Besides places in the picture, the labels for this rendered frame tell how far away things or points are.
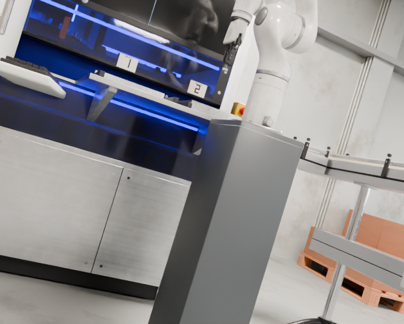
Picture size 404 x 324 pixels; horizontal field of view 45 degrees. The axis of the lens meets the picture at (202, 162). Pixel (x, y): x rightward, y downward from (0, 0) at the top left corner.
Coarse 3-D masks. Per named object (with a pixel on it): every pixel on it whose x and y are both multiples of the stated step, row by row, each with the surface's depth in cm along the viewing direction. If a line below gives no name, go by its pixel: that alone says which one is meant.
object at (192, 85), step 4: (192, 80) 223; (192, 84) 223; (200, 84) 224; (188, 88) 223; (192, 88) 223; (200, 88) 225; (204, 88) 225; (188, 92) 223; (192, 92) 223; (200, 92) 225; (204, 92) 225; (200, 96) 225
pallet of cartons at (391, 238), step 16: (368, 224) 490; (384, 224) 468; (400, 224) 449; (368, 240) 484; (384, 240) 462; (400, 240) 444; (304, 256) 506; (320, 256) 482; (400, 256) 438; (352, 272) 432; (368, 288) 405; (384, 288) 408; (368, 304) 400; (384, 304) 430; (400, 304) 413
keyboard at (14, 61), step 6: (0, 60) 144; (6, 60) 144; (12, 60) 145; (18, 60) 146; (18, 66) 145; (24, 66) 145; (30, 66) 146; (36, 66) 147; (36, 72) 146; (42, 72) 146; (48, 72) 154; (54, 78) 169
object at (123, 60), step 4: (120, 56) 210; (124, 56) 211; (128, 56) 212; (120, 60) 211; (124, 60) 211; (128, 60) 212; (132, 60) 212; (136, 60) 213; (116, 64) 210; (120, 64) 211; (124, 64) 211; (132, 64) 212; (136, 64) 213; (124, 68) 211; (128, 68) 212; (132, 68) 213
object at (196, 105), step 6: (192, 102) 185; (198, 102) 186; (192, 108) 185; (198, 108) 186; (204, 108) 187; (210, 108) 188; (210, 114) 188; (216, 114) 189; (222, 114) 190; (228, 114) 190
